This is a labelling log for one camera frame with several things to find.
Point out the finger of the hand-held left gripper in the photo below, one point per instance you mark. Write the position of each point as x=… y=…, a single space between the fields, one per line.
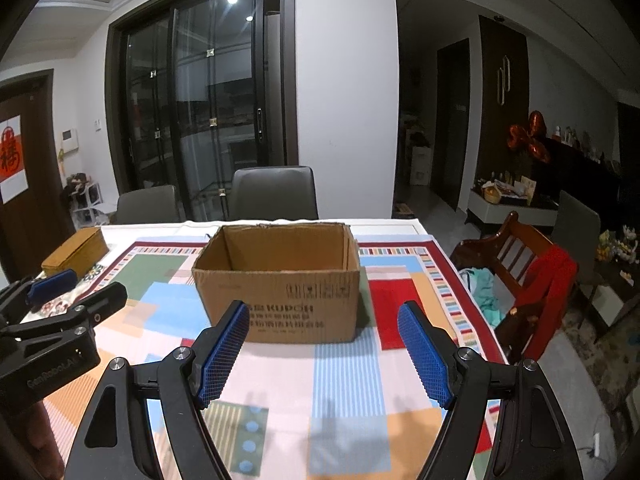
x=102 y=302
x=50 y=287

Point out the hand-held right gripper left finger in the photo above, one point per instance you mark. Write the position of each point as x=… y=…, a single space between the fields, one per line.
x=222 y=355

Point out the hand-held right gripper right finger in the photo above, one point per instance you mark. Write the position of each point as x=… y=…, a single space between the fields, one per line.
x=425 y=355

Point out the brown cardboard box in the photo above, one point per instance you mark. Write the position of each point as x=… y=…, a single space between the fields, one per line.
x=280 y=305

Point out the floral patterned mat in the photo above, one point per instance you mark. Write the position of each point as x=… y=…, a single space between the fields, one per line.
x=92 y=275

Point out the woven wicker box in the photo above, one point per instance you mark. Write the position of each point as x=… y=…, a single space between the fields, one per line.
x=75 y=252

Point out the brown entrance door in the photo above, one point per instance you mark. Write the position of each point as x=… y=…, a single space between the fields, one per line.
x=40 y=220

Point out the teal cloth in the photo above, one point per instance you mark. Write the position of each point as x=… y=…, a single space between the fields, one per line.
x=482 y=295

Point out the colourful patterned tablecloth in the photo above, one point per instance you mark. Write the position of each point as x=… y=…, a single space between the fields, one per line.
x=350 y=400
x=390 y=227

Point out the white shelf rack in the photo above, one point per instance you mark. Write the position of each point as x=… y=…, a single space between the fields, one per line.
x=85 y=205

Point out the grey dining chair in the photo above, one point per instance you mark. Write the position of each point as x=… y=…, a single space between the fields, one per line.
x=147 y=205

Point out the red-brown wooden chair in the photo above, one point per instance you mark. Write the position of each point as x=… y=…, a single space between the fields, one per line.
x=515 y=260

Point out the red and white door poster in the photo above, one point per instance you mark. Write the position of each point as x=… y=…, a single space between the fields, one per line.
x=12 y=160

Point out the red cloth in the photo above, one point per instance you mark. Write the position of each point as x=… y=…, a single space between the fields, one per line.
x=550 y=285

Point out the white low cabinet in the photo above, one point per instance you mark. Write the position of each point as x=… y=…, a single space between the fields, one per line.
x=515 y=215

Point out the dark leather dining chair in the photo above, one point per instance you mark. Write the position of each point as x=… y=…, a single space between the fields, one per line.
x=275 y=195

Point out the small woven basket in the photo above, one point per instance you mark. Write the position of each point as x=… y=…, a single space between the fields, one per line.
x=492 y=194

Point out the patterned floor rug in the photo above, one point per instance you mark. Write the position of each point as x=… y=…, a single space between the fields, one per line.
x=600 y=385

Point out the white paper bag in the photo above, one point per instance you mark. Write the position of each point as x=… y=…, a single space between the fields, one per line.
x=421 y=165

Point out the beige paper bag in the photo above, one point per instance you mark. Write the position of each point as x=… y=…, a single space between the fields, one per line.
x=528 y=190

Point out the grey upholstered chair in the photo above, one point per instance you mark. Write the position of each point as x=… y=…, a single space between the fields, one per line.
x=577 y=230

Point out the glass sliding door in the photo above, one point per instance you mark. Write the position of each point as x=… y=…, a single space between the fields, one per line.
x=210 y=110

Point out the flower ornament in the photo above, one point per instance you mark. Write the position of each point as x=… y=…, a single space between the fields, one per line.
x=620 y=247

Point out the dark interior door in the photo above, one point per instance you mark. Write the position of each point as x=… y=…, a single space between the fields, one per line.
x=452 y=125

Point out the red heart balloons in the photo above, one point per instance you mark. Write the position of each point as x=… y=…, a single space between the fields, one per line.
x=530 y=140

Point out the black sideboard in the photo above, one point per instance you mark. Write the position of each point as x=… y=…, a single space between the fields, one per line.
x=580 y=170

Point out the tall dark cabinet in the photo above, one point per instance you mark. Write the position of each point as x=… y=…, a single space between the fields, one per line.
x=502 y=125

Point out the white intercom wall panel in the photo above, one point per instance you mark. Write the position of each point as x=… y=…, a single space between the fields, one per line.
x=70 y=140

